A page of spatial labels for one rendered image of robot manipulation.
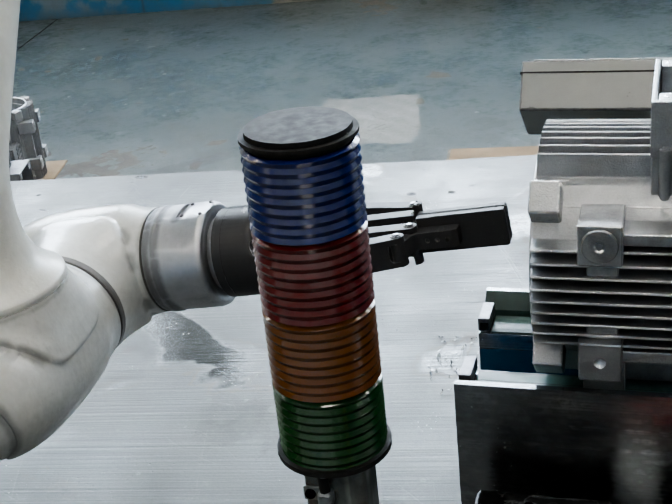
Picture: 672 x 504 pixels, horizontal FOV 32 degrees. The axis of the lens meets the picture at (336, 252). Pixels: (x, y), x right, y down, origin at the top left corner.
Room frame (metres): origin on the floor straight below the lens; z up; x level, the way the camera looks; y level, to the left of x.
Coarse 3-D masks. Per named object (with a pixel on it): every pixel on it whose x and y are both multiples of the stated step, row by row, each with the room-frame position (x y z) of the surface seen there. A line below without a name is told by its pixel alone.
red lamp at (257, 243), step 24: (336, 240) 0.52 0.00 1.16; (360, 240) 0.53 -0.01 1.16; (264, 264) 0.52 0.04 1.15; (288, 264) 0.52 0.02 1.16; (312, 264) 0.51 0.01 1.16; (336, 264) 0.52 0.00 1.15; (360, 264) 0.52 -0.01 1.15; (264, 288) 0.53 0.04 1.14; (288, 288) 0.52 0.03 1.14; (312, 288) 0.51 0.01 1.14; (336, 288) 0.52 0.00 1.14; (360, 288) 0.52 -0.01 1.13; (264, 312) 0.53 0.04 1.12; (288, 312) 0.52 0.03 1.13; (312, 312) 0.51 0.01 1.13; (336, 312) 0.51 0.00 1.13; (360, 312) 0.52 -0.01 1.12
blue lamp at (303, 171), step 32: (256, 160) 0.52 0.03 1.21; (288, 160) 0.51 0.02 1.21; (320, 160) 0.51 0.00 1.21; (352, 160) 0.53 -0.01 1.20; (256, 192) 0.52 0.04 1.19; (288, 192) 0.51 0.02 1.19; (320, 192) 0.51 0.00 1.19; (352, 192) 0.52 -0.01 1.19; (256, 224) 0.53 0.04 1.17; (288, 224) 0.51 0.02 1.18; (320, 224) 0.51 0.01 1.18; (352, 224) 0.52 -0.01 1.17
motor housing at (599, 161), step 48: (576, 144) 0.77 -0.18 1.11; (624, 144) 0.76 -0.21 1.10; (576, 192) 0.75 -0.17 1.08; (624, 192) 0.74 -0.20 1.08; (576, 240) 0.72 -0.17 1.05; (624, 240) 0.70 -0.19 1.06; (576, 288) 0.70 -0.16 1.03; (624, 288) 0.70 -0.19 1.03; (576, 336) 0.72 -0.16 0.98; (624, 336) 0.69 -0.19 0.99
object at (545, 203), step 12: (540, 180) 0.74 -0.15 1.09; (552, 180) 0.74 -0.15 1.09; (540, 192) 0.73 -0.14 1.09; (552, 192) 0.73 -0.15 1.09; (528, 204) 0.73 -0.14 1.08; (540, 204) 0.73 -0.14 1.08; (552, 204) 0.73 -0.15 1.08; (540, 216) 0.73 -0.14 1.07; (552, 216) 0.73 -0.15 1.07; (540, 348) 0.73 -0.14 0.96; (552, 348) 0.73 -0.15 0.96; (564, 348) 0.74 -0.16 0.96; (540, 360) 0.73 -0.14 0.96; (552, 360) 0.73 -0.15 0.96; (564, 360) 0.74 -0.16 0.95; (552, 372) 0.74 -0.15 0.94
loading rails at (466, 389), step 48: (480, 336) 0.85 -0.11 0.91; (528, 336) 0.84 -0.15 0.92; (480, 384) 0.74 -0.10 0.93; (528, 384) 0.73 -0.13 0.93; (576, 384) 0.75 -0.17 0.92; (480, 432) 0.74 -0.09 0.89; (528, 432) 0.73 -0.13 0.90; (576, 432) 0.72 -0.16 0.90; (624, 432) 0.71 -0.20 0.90; (480, 480) 0.74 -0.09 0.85; (528, 480) 0.73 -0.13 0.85; (576, 480) 0.72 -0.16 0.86; (624, 480) 0.71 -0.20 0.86
